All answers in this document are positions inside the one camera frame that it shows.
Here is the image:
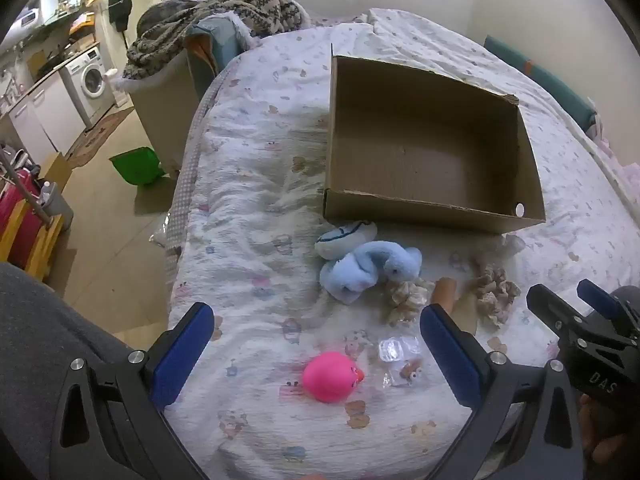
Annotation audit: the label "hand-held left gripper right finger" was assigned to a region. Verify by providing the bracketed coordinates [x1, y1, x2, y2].
[419, 303, 586, 480]

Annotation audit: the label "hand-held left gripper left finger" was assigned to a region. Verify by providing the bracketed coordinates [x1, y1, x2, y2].
[47, 301, 216, 480]

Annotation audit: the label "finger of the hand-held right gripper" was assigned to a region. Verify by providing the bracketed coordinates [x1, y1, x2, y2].
[576, 279, 626, 321]
[526, 284, 583, 341]

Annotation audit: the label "clear plastic packet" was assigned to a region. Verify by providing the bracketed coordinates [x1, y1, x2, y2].
[377, 335, 426, 388]

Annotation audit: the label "beige scrunchie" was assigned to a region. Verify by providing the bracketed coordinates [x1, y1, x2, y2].
[382, 277, 436, 326]
[470, 255, 522, 328]

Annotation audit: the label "tan cylinder sponge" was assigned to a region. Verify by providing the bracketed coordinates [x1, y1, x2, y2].
[431, 277, 457, 311]

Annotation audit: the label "pink plush ball toy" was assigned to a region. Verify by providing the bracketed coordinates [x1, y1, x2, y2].
[302, 351, 365, 403]

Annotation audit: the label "light blue plush toy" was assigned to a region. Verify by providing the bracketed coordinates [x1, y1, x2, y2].
[320, 241, 423, 306]

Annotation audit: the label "white sock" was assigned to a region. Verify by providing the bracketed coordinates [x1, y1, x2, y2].
[314, 220, 378, 261]

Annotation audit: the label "person's right hand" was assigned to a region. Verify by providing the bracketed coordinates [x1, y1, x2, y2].
[577, 394, 608, 456]

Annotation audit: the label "white printed quilt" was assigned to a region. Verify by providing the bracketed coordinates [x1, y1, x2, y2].
[165, 7, 640, 480]

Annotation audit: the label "yellow wooden stool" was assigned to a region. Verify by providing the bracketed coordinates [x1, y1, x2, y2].
[0, 200, 63, 281]

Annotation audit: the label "grey bin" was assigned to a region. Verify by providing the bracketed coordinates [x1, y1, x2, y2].
[42, 180, 75, 233]

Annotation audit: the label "green dustpan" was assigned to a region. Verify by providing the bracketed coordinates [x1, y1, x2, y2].
[109, 146, 166, 187]

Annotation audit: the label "teal headboard cushion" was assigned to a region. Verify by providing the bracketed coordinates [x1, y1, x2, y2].
[482, 35, 598, 128]

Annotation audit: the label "pink suitcase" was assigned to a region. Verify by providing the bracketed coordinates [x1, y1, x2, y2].
[0, 167, 43, 266]

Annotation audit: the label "small brown cardboard box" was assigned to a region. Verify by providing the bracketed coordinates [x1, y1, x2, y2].
[37, 151, 73, 191]

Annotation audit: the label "patterned floor rug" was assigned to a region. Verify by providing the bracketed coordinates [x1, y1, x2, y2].
[65, 105, 136, 168]

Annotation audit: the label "beige armchair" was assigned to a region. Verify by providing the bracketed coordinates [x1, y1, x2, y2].
[120, 55, 208, 176]

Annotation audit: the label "white kitchen cabinets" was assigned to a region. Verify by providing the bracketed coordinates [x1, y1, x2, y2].
[7, 72, 88, 156]

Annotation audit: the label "white washing machine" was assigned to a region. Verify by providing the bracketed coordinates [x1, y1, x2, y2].
[60, 46, 117, 131]

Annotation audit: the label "teal pillow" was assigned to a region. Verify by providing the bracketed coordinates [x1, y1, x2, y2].
[182, 15, 251, 101]

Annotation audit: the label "patterned knit blanket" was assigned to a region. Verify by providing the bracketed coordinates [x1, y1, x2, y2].
[122, 0, 311, 81]

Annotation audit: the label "black hanging garment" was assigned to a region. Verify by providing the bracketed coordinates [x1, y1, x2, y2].
[107, 0, 133, 33]

